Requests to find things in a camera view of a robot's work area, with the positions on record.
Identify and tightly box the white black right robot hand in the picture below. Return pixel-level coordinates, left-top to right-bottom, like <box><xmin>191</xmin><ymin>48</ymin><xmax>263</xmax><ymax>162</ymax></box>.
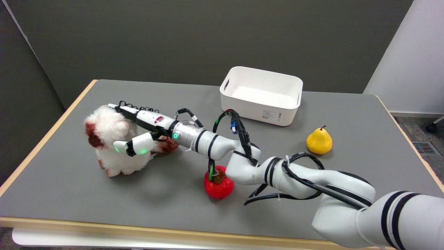
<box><xmin>108</xmin><ymin>101</ymin><xmax>178</xmax><ymax>157</ymax></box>

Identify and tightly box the white brown plush cat toy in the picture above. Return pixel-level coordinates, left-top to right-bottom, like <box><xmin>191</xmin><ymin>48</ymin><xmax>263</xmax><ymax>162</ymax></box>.
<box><xmin>84</xmin><ymin>105</ymin><xmax>179</xmax><ymax>177</ymax></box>

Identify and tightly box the red toy persimmon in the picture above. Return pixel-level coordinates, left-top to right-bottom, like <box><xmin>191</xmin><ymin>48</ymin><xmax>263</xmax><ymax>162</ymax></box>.
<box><xmin>204</xmin><ymin>165</ymin><xmax>234</xmax><ymax>199</ymax></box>

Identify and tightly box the yellow toy pear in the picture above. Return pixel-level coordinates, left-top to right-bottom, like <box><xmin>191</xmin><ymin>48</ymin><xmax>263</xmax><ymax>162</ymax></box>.
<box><xmin>306</xmin><ymin>125</ymin><xmax>333</xmax><ymax>155</ymax></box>

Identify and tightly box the grey table mat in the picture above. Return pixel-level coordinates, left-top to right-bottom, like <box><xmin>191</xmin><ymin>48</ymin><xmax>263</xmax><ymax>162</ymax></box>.
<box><xmin>0</xmin><ymin>80</ymin><xmax>444</xmax><ymax>243</ymax></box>

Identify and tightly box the white plastic storage bin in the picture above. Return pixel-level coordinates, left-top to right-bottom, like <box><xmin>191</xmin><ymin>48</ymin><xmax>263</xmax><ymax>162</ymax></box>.
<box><xmin>220</xmin><ymin>66</ymin><xmax>303</xmax><ymax>127</ymax></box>

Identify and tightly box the floor vent grille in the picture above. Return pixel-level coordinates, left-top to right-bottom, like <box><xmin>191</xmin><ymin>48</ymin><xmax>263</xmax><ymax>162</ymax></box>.
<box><xmin>412</xmin><ymin>141</ymin><xmax>433</xmax><ymax>155</ymax></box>

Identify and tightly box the black chair caster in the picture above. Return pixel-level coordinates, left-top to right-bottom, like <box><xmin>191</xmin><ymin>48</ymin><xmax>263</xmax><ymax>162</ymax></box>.
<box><xmin>426</xmin><ymin>116</ymin><xmax>444</xmax><ymax>133</ymax></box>

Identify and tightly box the green black robot cable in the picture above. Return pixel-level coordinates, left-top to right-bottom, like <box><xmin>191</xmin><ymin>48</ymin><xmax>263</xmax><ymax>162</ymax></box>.
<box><xmin>207</xmin><ymin>109</ymin><xmax>260</xmax><ymax>183</ymax></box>

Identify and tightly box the white table frame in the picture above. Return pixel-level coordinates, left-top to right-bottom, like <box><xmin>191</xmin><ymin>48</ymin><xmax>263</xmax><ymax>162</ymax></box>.
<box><xmin>12</xmin><ymin>227</ymin><xmax>250</xmax><ymax>250</ymax></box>

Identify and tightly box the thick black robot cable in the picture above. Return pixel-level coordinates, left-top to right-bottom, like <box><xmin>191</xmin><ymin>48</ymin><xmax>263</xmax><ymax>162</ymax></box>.
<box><xmin>244</xmin><ymin>152</ymin><xmax>369</xmax><ymax>209</ymax></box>

